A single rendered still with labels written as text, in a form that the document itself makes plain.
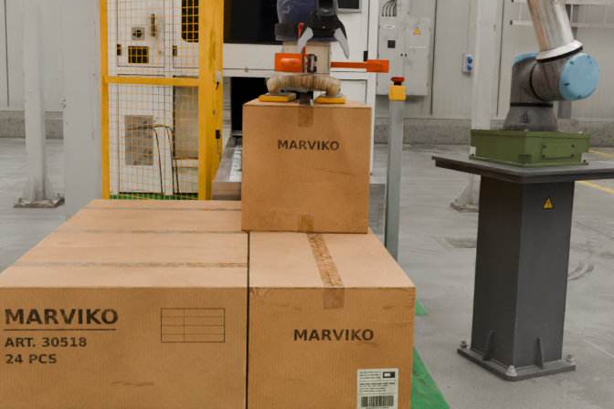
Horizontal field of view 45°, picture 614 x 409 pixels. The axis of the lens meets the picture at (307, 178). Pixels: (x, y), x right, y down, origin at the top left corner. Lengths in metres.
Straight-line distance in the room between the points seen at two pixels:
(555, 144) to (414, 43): 9.29
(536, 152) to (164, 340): 1.40
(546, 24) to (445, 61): 9.70
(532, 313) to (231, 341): 1.31
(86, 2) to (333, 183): 1.84
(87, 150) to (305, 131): 1.68
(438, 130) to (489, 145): 9.41
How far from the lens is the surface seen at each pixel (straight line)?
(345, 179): 2.32
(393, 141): 3.58
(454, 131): 12.17
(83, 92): 3.74
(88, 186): 3.78
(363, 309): 1.79
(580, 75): 2.57
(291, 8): 2.57
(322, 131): 2.30
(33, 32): 5.99
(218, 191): 2.98
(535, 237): 2.71
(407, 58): 11.81
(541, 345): 2.83
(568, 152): 2.68
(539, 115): 2.70
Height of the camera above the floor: 1.03
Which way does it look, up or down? 8 degrees down
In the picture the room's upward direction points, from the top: 1 degrees clockwise
